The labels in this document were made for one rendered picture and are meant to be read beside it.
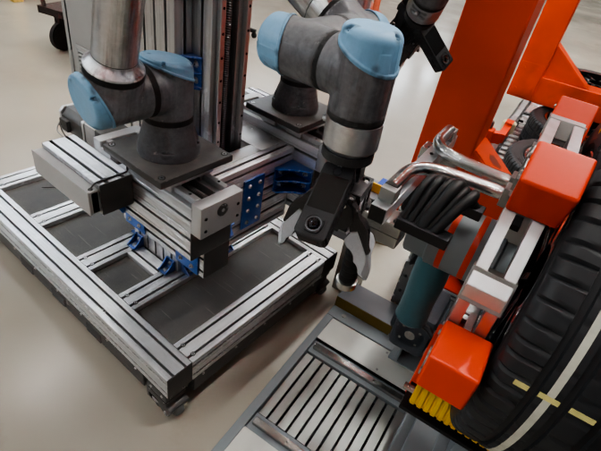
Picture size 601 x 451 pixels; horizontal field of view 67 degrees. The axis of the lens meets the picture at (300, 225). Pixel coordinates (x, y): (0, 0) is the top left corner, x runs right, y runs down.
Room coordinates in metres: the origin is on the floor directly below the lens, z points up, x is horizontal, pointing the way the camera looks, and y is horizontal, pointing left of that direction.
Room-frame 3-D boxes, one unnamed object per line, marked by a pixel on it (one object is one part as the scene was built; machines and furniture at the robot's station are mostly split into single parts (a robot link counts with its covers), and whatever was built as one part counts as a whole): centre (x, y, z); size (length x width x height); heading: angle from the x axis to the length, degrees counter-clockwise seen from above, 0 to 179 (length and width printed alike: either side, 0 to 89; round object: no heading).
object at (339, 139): (0.56, -0.04, 1.14); 0.08 x 0.08 x 0.05
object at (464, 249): (0.77, -0.34, 0.85); 0.21 x 0.14 x 0.14; 64
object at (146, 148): (0.97, 0.36, 0.87); 0.15 x 0.15 x 0.10
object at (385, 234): (0.68, -0.14, 0.93); 0.09 x 0.05 x 0.05; 64
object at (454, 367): (0.45, -0.27, 0.85); 0.09 x 0.08 x 0.07; 154
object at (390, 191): (0.70, -0.25, 1.03); 0.19 x 0.18 x 0.11; 64
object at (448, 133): (0.88, -0.33, 1.03); 0.19 x 0.18 x 0.11; 64
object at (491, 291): (0.74, -0.40, 0.85); 0.54 x 0.07 x 0.54; 154
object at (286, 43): (0.62, 0.03, 1.21); 0.11 x 0.11 x 0.08; 57
